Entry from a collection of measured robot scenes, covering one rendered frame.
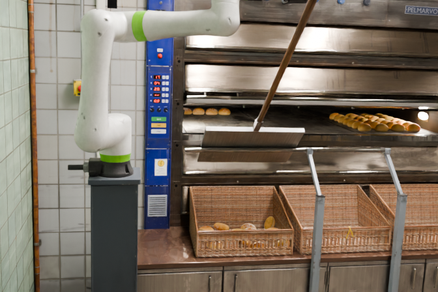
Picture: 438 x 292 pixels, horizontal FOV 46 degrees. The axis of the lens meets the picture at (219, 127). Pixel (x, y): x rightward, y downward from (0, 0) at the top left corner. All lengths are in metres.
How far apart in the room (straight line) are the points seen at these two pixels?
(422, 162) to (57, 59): 2.47
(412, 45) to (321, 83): 0.66
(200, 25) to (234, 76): 1.35
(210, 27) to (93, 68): 0.45
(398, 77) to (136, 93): 1.71
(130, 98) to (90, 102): 1.24
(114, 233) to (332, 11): 2.00
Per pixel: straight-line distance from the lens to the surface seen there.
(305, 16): 2.09
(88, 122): 1.93
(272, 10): 3.26
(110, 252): 2.18
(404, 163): 3.69
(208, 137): 2.77
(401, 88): 3.58
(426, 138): 3.74
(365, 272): 3.17
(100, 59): 1.90
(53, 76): 3.17
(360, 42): 3.44
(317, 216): 2.86
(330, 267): 3.07
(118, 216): 2.13
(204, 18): 1.88
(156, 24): 1.95
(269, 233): 2.92
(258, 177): 3.34
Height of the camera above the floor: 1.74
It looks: 9 degrees down
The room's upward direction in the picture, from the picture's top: 2 degrees clockwise
